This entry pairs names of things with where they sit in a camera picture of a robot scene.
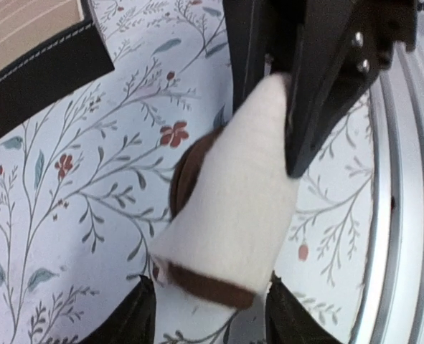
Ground cream brown striped sock pair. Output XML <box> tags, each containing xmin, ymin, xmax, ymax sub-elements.
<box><xmin>149</xmin><ymin>73</ymin><xmax>299</xmax><ymax>310</ymax></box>

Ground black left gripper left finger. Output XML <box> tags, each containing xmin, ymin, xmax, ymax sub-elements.
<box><xmin>80</xmin><ymin>275</ymin><xmax>156</xmax><ymax>344</ymax></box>

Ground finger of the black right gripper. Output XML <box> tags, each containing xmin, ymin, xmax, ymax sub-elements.
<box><xmin>222</xmin><ymin>0</ymin><xmax>298</xmax><ymax>110</ymax></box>

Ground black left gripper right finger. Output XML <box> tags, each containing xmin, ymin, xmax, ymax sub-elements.
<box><xmin>265</xmin><ymin>272</ymin><xmax>340</xmax><ymax>344</ymax></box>

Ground black compartment box glass lid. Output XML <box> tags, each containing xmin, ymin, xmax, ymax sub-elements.
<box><xmin>0</xmin><ymin>1</ymin><xmax>114</xmax><ymax>138</ymax></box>

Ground aluminium front rail frame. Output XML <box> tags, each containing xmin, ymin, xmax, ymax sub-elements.
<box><xmin>350</xmin><ymin>20</ymin><xmax>424</xmax><ymax>343</ymax></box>

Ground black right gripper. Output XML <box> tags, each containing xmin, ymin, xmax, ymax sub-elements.
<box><xmin>285</xmin><ymin>1</ymin><xmax>418</xmax><ymax>178</ymax></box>

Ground floral patterned table mat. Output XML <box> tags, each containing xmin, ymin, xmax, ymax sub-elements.
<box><xmin>0</xmin><ymin>1</ymin><xmax>374</xmax><ymax>343</ymax></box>

